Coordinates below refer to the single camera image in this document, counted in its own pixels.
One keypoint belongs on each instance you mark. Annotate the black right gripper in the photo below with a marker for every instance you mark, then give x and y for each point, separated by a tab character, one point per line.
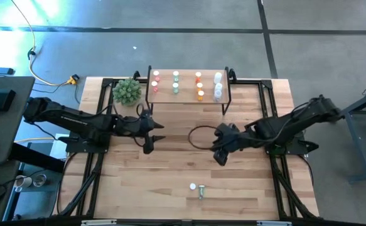
229	139

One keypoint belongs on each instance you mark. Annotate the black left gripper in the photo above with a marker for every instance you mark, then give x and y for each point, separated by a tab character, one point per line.
145	125

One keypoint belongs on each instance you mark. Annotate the pink pill bottle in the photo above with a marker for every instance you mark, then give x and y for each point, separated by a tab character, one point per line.
156	75
154	86

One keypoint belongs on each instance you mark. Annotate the green pill bottle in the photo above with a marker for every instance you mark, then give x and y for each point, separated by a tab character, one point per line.
175	76
175	88
201	192

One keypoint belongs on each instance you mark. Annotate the clear pill bottle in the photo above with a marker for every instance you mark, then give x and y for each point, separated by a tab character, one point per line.
217	95

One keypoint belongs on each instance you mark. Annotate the small orange pill bottle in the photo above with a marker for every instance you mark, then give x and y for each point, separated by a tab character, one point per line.
201	95

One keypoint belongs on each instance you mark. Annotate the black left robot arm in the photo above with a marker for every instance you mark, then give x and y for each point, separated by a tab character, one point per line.
76	119

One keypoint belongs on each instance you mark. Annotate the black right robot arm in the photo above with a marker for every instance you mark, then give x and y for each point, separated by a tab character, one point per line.
295	125

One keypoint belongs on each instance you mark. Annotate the white cap on table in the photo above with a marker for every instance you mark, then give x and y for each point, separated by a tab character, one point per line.
192	186

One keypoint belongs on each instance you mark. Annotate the green potted plant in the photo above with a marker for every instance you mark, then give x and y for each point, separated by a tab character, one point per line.
127	91

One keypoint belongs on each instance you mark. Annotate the grey metal stand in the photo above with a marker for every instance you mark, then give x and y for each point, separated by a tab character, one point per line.
356	144

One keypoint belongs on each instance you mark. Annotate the paper cup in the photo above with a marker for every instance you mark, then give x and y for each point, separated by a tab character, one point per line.
22	182

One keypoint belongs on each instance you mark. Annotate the black office desk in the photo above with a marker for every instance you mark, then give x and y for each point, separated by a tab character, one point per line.
10	132

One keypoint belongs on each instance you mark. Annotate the wooden shelf black metal frame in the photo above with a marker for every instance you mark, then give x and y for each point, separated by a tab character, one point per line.
189	97

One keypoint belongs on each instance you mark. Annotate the silver metal bracket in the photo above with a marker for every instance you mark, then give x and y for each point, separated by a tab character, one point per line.
272	223
98	222

